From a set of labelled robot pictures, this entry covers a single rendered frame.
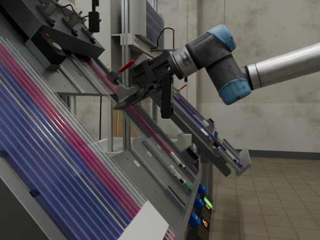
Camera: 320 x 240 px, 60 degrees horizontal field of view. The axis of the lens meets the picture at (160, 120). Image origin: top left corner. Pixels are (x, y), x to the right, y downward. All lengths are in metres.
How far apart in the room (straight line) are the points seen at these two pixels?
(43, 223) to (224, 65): 0.53
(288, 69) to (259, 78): 0.08
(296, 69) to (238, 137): 4.09
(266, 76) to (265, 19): 4.23
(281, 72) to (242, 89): 0.16
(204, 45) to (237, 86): 0.13
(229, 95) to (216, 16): 4.37
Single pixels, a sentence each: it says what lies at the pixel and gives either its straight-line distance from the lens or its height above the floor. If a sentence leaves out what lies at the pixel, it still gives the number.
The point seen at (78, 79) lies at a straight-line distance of 0.77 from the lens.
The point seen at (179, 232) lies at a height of 0.73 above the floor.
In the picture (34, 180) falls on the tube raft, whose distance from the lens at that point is 0.38.
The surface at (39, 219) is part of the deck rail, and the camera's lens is 0.35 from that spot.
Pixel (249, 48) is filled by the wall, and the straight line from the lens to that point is 4.93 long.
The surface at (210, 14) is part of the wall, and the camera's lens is 5.07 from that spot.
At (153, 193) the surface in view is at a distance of 0.61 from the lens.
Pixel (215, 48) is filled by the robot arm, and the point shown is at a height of 1.10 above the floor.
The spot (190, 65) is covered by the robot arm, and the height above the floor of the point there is 1.06.
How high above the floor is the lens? 0.98
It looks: 4 degrees down
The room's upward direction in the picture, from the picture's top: straight up
